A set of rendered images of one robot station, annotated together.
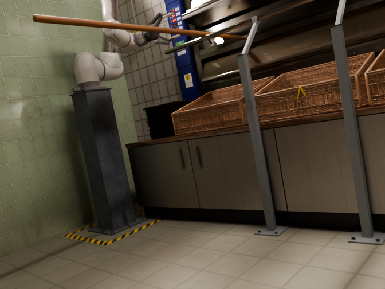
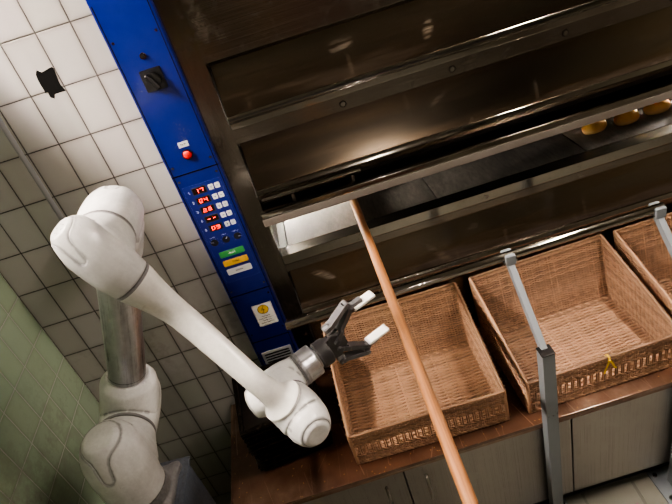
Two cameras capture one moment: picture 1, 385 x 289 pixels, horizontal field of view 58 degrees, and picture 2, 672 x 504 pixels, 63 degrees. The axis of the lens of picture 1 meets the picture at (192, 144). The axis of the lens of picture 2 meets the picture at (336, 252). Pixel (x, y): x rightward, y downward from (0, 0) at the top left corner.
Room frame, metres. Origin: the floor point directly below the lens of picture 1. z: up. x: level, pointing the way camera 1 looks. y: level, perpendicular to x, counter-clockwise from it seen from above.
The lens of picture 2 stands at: (1.31, 0.76, 2.24)
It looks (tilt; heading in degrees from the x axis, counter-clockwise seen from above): 33 degrees down; 320
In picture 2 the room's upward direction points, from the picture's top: 18 degrees counter-clockwise
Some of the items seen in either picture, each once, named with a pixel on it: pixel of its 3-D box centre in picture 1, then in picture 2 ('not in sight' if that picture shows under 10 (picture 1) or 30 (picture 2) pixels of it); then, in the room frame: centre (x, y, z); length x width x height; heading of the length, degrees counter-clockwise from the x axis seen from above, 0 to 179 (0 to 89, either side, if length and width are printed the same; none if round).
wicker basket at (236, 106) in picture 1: (224, 105); (409, 367); (2.32, -0.26, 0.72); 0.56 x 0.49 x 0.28; 49
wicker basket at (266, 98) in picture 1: (314, 87); (567, 317); (1.93, -0.72, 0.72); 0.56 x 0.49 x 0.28; 51
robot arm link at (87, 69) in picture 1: (86, 68); (119, 459); (2.53, 0.64, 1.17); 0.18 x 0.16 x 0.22; 140
